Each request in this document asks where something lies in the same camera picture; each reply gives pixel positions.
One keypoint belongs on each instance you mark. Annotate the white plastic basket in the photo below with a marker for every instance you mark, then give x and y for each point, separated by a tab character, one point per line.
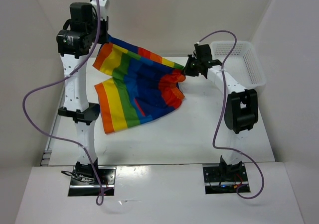
242	64

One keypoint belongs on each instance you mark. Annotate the rainbow striped shorts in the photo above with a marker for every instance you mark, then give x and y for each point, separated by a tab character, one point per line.
142	86

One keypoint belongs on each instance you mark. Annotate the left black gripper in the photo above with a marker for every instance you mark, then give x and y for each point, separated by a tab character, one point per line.
104	24

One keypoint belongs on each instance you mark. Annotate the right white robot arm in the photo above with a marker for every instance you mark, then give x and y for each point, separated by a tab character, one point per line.
239	105

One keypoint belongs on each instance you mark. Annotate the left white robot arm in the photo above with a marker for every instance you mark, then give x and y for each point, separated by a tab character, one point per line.
88	24

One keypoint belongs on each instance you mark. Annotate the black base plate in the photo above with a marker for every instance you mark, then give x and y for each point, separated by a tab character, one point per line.
81	186
217	183

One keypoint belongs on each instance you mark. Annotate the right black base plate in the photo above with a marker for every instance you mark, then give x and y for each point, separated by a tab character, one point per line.
217	183

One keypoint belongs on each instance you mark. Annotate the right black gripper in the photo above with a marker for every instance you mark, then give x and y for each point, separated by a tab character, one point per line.
187	70

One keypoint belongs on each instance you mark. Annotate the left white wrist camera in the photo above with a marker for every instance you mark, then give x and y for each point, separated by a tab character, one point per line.
103	7

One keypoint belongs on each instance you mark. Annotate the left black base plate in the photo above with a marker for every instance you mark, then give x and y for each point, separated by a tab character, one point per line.
81	186

